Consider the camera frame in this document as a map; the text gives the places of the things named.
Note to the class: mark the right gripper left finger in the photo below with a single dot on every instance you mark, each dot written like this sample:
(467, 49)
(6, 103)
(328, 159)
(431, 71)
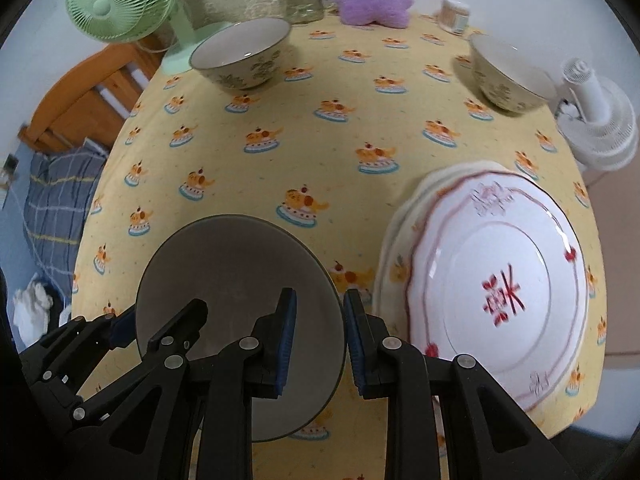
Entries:
(253, 367)

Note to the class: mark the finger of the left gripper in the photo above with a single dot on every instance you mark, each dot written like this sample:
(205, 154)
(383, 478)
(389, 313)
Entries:
(72, 351)
(171, 343)

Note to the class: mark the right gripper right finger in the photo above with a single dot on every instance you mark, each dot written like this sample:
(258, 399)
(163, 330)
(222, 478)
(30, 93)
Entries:
(444, 418)

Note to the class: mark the small floral bowl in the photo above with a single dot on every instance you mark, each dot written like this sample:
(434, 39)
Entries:
(238, 265)

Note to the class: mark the white red character plate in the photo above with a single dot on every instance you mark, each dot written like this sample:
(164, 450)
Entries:
(498, 273)

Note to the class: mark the oval yellow floral plate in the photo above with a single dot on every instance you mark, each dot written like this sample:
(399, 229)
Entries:
(408, 220)

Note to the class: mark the green floral bowl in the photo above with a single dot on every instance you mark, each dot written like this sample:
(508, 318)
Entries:
(506, 78)
(243, 55)

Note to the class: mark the large yellow floral plate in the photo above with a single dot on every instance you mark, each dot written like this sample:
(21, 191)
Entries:
(394, 265)

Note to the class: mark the white plastic bag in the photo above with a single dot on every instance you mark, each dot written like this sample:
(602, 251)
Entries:
(32, 311)

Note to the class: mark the blue plaid pillow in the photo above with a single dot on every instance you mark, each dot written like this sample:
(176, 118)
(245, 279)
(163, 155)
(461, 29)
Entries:
(59, 197)

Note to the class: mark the orange wooden headboard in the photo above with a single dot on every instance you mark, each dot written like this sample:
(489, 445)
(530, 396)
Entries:
(91, 101)

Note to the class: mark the yellow cake pattern tablecloth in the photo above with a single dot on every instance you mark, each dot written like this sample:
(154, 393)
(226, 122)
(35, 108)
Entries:
(334, 143)

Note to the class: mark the white standing fan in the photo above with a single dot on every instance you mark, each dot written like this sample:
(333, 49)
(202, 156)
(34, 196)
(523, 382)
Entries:
(598, 123)

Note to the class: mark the green desk fan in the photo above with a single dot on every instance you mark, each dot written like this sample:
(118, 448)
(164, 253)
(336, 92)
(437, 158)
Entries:
(127, 21)

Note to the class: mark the toothpick container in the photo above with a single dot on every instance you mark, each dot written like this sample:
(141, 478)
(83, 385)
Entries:
(454, 16)

